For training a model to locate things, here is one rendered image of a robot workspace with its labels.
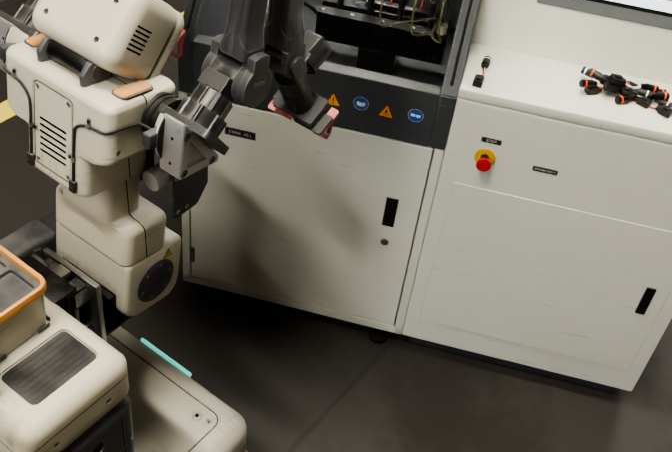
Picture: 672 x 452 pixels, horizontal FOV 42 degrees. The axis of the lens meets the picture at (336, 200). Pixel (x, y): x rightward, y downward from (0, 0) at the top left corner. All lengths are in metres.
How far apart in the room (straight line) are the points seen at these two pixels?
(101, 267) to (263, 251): 0.81
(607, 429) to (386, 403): 0.65
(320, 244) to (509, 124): 0.68
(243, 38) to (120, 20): 0.20
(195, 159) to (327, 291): 1.16
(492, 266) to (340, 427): 0.63
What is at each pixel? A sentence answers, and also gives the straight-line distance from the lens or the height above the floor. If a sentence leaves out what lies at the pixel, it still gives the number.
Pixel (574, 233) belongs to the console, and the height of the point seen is 0.62.
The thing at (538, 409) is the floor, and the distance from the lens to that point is 2.72.
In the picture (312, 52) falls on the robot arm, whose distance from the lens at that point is 1.71.
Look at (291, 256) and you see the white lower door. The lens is 2.55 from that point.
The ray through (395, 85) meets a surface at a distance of 2.10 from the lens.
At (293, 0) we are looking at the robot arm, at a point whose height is 1.35.
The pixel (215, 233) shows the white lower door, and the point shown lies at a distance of 2.58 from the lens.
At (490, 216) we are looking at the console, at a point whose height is 0.62.
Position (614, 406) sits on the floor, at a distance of 2.82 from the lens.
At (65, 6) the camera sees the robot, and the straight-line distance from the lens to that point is 1.57.
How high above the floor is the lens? 2.11
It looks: 42 degrees down
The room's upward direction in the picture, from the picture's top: 8 degrees clockwise
